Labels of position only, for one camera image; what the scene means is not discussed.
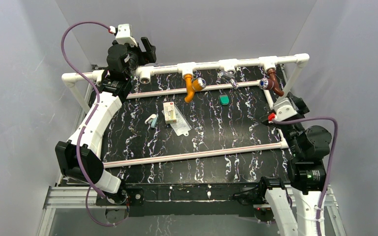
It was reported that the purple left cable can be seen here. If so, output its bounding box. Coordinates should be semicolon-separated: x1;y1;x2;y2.
60;21;129;227

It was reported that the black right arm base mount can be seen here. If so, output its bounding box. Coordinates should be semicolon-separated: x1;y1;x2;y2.
229;177;285;224

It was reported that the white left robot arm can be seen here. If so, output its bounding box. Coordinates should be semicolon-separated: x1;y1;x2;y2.
55;37;157;205

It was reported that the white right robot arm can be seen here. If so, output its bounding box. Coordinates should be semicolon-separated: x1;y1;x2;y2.
257;93;338;236

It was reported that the orange water faucet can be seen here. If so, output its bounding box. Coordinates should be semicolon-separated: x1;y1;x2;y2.
183;74;206;103

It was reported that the white blue stapler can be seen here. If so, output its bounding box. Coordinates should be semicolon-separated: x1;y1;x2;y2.
144;114;158;129

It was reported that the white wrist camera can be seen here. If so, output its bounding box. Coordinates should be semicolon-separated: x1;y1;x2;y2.
115;24;138;47
267;97;298;122

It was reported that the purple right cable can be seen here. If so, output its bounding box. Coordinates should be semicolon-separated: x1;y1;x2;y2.
272;117;339;236

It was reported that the green square tape measure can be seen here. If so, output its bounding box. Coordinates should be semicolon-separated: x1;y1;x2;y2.
219;95;230;106

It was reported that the chrome water faucet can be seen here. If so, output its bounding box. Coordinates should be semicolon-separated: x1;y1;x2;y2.
218;70;239;89

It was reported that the white pipe frame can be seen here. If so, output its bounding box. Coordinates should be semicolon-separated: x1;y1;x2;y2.
62;53;310;168

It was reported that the cream cardboard box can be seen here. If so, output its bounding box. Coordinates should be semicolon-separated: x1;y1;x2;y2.
163;102;177;124

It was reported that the dark red water faucet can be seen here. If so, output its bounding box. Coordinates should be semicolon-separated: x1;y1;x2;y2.
259;68;284;97

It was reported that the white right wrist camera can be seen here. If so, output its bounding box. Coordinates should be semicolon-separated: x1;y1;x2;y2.
267;97;298;122

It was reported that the white plastic package card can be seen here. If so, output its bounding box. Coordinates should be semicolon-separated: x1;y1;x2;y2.
168;106;191;136

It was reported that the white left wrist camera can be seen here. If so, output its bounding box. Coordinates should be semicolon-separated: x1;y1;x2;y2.
115;24;138;47

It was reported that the purple cable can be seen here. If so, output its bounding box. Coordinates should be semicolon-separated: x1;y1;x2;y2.
60;21;129;227
272;117;339;236

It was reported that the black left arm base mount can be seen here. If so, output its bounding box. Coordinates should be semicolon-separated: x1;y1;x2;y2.
105;185;144;224

